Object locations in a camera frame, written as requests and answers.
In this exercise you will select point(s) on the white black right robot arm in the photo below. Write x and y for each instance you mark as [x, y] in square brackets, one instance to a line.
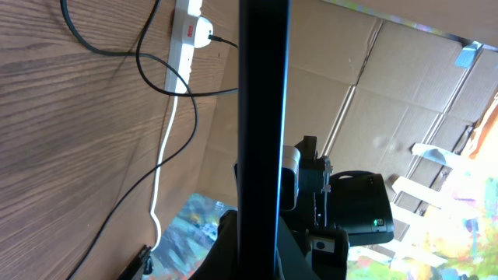
[359, 214]

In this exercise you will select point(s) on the black Galaxy smartphone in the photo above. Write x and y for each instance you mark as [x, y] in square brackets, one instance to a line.
[263, 62]

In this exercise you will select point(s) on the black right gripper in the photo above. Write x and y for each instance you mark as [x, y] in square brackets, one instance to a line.
[259, 188]

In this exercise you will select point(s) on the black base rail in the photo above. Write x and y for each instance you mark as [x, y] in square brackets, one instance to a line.
[142, 264]

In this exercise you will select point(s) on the white charger plug adapter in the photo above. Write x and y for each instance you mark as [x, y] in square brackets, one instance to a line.
[196, 31]

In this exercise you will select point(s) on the white power strip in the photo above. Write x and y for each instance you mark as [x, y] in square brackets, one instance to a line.
[182, 48]

